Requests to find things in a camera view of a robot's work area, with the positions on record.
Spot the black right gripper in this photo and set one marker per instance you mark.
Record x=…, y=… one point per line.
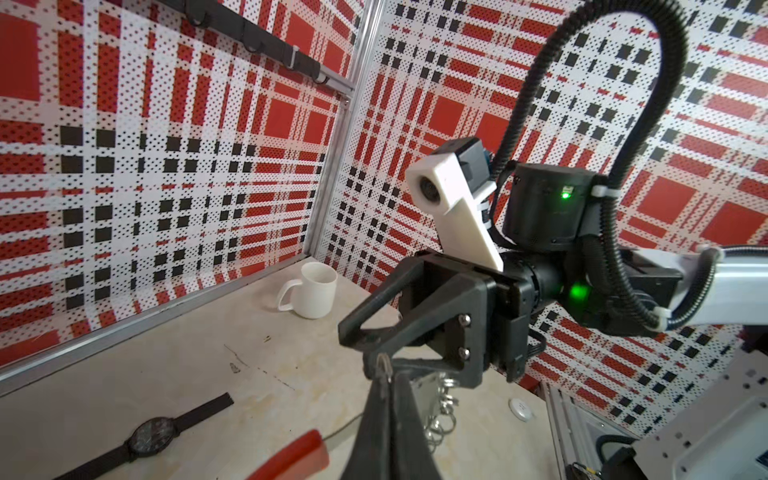
x=474, y=324

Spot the small white round disc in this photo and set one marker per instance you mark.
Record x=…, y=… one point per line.
x=520, y=409

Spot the black wrist watch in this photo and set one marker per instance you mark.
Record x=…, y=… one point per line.
x=149, y=439

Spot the white ceramic mug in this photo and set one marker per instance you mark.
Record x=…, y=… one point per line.
x=312, y=295

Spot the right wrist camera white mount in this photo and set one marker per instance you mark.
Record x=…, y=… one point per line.
x=452, y=185

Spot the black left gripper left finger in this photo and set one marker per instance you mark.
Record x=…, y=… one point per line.
x=370, y=455

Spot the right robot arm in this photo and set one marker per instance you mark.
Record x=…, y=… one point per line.
x=448, y=69

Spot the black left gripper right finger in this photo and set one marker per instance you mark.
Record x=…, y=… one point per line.
x=410, y=457

